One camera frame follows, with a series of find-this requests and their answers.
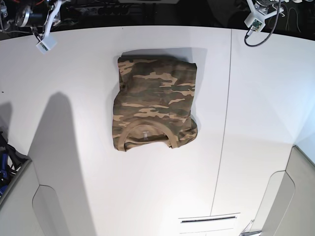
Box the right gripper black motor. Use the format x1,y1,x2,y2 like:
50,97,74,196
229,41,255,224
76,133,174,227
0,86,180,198
15,6,48,28

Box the camouflage T-shirt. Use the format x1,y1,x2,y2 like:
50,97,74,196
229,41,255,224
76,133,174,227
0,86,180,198
112,56,198,151

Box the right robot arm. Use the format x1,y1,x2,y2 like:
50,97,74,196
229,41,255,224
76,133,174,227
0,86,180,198
0,0,49,34

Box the blue and black clutter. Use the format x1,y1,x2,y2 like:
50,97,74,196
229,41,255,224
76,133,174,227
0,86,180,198
0,131,29,197

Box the black braided camera cable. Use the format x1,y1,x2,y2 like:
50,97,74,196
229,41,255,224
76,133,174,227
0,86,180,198
244,0,283,47

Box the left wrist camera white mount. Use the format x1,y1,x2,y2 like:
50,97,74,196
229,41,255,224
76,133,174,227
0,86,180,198
244,0,289,32

